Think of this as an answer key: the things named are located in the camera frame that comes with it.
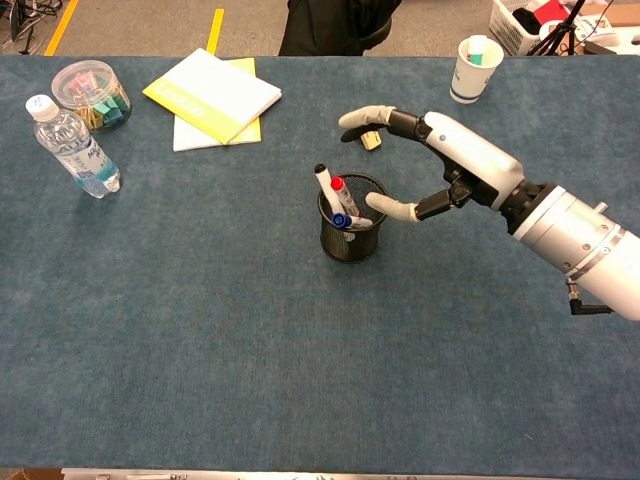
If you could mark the white plastic basket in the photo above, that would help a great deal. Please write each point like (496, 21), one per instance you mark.
(510, 27)

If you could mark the black capped white marker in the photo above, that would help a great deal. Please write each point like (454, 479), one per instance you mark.
(325, 187)

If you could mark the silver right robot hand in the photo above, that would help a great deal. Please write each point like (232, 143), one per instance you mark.
(475, 155)

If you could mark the white paper cup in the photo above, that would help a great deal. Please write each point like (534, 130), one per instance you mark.
(467, 82)

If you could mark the white green glue stick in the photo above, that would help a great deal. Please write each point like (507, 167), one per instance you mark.
(476, 50)

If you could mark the black tripod stand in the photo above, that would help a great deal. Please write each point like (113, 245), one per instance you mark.
(560, 30)

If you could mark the black mesh pen cup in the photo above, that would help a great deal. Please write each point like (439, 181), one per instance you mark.
(350, 245)

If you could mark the blue capped white marker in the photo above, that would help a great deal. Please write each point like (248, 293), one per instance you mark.
(345, 221)

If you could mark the clear plastic water bottle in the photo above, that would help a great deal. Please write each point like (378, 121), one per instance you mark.
(75, 150)

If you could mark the blue felt table cover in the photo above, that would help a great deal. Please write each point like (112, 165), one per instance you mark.
(200, 325)

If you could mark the clear jar of binder clips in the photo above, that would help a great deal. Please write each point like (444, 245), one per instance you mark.
(92, 95)

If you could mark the black office chair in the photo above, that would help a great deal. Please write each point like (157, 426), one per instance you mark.
(320, 25)

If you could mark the red capped white marker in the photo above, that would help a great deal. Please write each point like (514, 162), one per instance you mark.
(342, 195)

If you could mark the yellow eraser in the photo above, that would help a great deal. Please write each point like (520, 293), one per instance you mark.
(371, 141)

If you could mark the yellow white Lexicon notebook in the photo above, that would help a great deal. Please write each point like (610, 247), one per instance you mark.
(215, 92)

